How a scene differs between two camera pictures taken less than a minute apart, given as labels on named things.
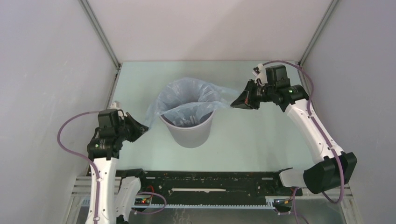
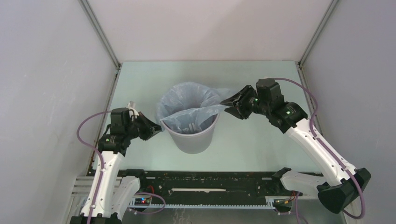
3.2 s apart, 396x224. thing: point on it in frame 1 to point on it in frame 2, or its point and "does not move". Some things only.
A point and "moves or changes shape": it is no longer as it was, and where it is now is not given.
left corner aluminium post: [101, 33] does not move
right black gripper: [246, 100] to [237, 99]
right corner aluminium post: [330, 9] does not move
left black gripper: [138, 129] to [151, 128]
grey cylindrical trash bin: [193, 136] moves or changes shape
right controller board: [282, 205] does not move
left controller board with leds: [142, 201] does not move
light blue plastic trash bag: [188, 102] moves or changes shape
